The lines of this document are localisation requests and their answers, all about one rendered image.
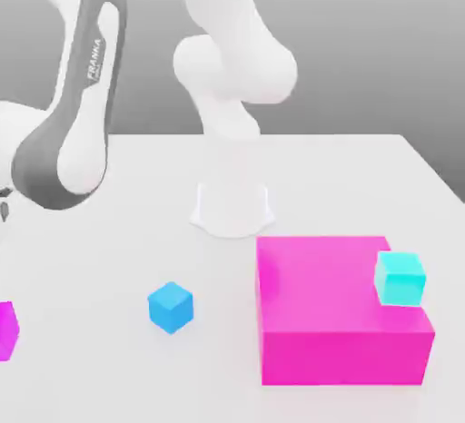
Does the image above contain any small magenta cube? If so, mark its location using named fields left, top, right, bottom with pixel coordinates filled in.
left=0, top=300, right=21, bottom=362

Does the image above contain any large pink box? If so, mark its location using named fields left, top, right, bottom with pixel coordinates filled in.
left=255, top=235, right=436, bottom=387

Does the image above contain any small cyan cube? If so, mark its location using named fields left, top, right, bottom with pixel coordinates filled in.
left=374, top=251, right=427, bottom=308

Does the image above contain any small blue cube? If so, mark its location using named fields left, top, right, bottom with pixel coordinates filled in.
left=147, top=280, right=194, bottom=336

